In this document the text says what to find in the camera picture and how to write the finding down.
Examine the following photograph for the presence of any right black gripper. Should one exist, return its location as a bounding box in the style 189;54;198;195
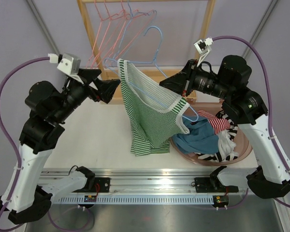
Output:
161;59;233;101

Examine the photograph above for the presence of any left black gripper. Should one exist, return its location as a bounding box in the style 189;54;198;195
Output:
53;68;120;122

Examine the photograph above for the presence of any green white striped tank top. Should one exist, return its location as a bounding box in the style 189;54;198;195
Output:
117;59;189;156

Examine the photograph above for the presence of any red white striped tank top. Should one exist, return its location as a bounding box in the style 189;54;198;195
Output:
197;110;231;134

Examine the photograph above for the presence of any blue tank top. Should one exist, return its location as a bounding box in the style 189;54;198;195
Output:
172;116;218;154

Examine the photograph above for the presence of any black white striped tank top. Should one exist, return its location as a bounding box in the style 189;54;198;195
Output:
195;110;239;162

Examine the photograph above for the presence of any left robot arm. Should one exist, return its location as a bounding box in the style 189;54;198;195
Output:
0;69;120;225

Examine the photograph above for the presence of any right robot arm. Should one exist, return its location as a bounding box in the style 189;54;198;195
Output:
160;55;290;199

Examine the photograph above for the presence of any wooden clothes rack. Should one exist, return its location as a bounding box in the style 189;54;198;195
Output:
77;0;216;105

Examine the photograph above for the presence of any translucent pink plastic basin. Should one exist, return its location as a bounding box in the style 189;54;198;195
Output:
170;102;252;166

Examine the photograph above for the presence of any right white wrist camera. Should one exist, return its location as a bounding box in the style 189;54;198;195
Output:
194;37;213;67

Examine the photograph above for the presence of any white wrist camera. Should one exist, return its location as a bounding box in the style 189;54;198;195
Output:
194;37;213;67
48;53;81;77

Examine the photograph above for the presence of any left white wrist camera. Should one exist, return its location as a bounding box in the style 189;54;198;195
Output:
48;53;81;77

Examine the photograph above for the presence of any aluminium mounting rail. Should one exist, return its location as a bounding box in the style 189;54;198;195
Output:
38;168;257;196

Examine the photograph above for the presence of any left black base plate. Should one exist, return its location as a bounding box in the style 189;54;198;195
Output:
93;177;111;193

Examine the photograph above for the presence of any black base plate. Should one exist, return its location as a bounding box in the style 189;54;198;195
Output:
93;177;111;193
190;177;239;193

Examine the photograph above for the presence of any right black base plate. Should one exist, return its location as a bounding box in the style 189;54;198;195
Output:
190;177;239;193

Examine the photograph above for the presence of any white slotted cable duct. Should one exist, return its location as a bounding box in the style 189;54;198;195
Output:
55;194;214;205

